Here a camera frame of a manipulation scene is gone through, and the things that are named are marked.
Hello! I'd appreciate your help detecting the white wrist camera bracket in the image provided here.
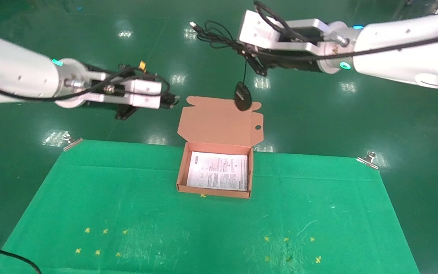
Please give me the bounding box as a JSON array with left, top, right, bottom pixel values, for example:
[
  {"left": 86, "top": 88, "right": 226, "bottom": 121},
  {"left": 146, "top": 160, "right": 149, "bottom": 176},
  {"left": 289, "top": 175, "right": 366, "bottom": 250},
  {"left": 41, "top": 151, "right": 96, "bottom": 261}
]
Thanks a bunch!
[
  {"left": 85, "top": 72, "right": 163, "bottom": 110},
  {"left": 238, "top": 9, "right": 330, "bottom": 53}
]

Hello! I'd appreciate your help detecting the metal cloth clip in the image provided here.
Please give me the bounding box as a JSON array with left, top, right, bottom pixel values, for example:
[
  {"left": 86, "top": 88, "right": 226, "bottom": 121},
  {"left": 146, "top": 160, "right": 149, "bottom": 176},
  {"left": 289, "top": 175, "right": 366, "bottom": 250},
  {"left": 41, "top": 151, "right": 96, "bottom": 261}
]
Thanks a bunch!
[
  {"left": 356, "top": 151, "right": 380, "bottom": 170},
  {"left": 62, "top": 133, "right": 84, "bottom": 152}
]

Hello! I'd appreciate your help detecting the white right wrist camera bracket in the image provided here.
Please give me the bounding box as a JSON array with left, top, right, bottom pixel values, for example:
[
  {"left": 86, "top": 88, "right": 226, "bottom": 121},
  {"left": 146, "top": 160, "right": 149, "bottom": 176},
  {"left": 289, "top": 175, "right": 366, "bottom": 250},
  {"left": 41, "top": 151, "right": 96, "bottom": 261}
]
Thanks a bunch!
[{"left": 238, "top": 9, "right": 330, "bottom": 53}]

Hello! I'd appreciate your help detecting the open brown cardboard box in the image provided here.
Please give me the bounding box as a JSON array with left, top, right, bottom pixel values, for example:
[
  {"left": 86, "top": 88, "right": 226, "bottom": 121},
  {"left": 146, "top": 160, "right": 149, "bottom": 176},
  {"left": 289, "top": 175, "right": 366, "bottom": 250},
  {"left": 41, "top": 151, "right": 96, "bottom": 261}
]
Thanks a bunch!
[{"left": 176, "top": 96, "right": 265, "bottom": 199}]

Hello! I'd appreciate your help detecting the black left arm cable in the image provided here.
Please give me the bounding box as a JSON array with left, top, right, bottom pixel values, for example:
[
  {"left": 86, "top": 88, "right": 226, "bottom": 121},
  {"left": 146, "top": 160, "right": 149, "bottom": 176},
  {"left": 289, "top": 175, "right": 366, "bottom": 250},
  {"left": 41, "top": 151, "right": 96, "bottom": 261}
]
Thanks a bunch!
[{"left": 0, "top": 67, "right": 172, "bottom": 274}]

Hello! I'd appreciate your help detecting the green table cloth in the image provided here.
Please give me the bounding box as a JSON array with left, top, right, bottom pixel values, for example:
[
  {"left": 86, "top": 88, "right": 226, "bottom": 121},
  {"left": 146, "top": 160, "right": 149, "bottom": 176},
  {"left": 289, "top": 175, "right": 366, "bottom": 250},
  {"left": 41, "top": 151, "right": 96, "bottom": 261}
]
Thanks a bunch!
[{"left": 0, "top": 139, "right": 420, "bottom": 274}]

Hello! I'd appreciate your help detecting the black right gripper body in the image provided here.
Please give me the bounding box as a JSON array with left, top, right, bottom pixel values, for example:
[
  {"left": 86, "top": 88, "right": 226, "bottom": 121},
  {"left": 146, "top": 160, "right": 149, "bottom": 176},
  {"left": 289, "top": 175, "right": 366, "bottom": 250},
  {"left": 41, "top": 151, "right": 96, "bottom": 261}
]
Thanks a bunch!
[{"left": 266, "top": 50, "right": 328, "bottom": 72}]

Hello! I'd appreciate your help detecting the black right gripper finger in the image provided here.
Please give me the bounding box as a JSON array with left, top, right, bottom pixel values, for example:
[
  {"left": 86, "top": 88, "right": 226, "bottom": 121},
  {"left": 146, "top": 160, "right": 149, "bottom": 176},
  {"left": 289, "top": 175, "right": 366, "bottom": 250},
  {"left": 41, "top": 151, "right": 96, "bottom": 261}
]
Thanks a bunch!
[
  {"left": 243, "top": 51, "right": 269, "bottom": 77},
  {"left": 235, "top": 40, "right": 256, "bottom": 54}
]

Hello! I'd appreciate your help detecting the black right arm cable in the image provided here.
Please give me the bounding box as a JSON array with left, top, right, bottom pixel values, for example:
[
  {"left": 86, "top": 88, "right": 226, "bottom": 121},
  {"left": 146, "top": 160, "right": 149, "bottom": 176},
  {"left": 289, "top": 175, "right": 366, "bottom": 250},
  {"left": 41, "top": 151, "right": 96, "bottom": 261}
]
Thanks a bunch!
[{"left": 253, "top": 0, "right": 438, "bottom": 61}]

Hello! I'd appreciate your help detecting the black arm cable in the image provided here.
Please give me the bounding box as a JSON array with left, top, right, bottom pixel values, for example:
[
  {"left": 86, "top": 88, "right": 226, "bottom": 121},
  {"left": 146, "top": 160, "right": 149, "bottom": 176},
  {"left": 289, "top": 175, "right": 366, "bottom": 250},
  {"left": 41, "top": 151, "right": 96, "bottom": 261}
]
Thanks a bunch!
[
  {"left": 253, "top": 0, "right": 438, "bottom": 61},
  {"left": 0, "top": 67, "right": 172, "bottom": 274}
]

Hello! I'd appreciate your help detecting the black wired computer mouse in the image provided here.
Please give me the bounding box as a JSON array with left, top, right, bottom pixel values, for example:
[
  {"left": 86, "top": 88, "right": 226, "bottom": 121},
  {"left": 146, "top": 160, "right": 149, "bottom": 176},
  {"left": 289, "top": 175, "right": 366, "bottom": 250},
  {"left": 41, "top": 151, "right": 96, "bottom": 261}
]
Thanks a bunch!
[{"left": 189, "top": 20, "right": 254, "bottom": 112}]

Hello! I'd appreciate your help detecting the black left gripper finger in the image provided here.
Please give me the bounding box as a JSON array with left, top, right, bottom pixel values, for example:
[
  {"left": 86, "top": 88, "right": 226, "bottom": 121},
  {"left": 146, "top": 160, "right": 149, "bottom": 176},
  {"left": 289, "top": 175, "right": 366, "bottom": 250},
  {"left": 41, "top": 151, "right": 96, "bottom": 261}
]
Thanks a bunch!
[
  {"left": 114, "top": 104, "right": 140, "bottom": 121},
  {"left": 160, "top": 92, "right": 180, "bottom": 110}
]

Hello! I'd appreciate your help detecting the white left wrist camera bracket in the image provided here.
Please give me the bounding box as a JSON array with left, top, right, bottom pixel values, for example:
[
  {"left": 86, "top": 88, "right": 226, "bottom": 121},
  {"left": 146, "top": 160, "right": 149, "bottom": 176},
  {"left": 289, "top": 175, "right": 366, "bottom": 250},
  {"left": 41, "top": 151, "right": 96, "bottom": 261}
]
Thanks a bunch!
[{"left": 85, "top": 72, "right": 163, "bottom": 110}]

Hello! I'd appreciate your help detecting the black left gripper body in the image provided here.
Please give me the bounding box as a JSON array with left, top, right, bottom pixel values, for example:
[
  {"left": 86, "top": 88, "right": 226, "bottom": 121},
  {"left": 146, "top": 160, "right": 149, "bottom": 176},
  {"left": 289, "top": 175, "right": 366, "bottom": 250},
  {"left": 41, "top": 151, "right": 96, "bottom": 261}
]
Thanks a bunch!
[{"left": 78, "top": 64, "right": 130, "bottom": 112}]

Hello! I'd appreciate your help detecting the white printed instruction sheet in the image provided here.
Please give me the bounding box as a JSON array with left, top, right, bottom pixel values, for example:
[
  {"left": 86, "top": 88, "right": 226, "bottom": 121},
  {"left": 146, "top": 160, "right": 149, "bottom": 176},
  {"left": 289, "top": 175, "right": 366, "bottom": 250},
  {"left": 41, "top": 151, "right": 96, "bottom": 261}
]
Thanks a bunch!
[{"left": 186, "top": 151, "right": 249, "bottom": 192}]

